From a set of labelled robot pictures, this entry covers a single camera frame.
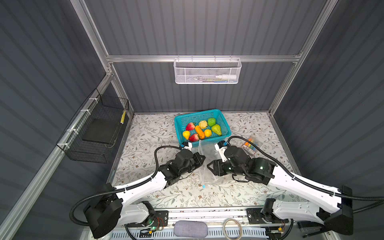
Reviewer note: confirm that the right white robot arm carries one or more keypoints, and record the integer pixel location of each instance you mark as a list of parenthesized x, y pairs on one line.
[(321, 205)]

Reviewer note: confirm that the grey fabric pouch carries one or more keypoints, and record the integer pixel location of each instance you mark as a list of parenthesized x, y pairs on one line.
[(191, 229)]

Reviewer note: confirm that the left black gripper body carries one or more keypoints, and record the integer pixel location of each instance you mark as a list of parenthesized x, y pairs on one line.
[(193, 163)]

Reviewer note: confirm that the green pear toy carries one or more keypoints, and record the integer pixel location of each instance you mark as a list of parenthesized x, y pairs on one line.
[(216, 129)]

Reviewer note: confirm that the clear box of markers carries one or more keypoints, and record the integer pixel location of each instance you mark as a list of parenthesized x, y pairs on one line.
[(249, 148)]

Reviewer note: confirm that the black pad in basket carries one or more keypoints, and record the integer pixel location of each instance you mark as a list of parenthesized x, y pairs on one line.
[(101, 131)]

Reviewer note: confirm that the teal plastic basket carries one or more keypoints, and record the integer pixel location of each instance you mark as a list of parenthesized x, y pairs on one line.
[(182, 121)]

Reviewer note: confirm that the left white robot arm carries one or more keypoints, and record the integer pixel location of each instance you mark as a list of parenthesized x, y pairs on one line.
[(117, 206)]

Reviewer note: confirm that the green lime toy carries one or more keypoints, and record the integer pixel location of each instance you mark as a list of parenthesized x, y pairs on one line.
[(211, 122)]

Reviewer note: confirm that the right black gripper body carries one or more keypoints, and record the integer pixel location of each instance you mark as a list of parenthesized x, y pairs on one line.
[(223, 167)]

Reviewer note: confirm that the white wire mesh basket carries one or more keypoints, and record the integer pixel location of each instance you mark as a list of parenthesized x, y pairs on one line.
[(207, 71)]

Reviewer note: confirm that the clear zip top bag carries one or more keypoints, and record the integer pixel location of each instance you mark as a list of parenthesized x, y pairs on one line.
[(215, 159)]

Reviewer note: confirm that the black wire basket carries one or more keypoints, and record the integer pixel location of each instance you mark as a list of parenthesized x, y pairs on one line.
[(103, 107)]

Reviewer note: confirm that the orange carrot toy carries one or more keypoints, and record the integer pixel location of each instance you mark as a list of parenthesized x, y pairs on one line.
[(200, 132)]

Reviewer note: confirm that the yellow lemon toy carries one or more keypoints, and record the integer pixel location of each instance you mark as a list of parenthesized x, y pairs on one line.
[(207, 133)]

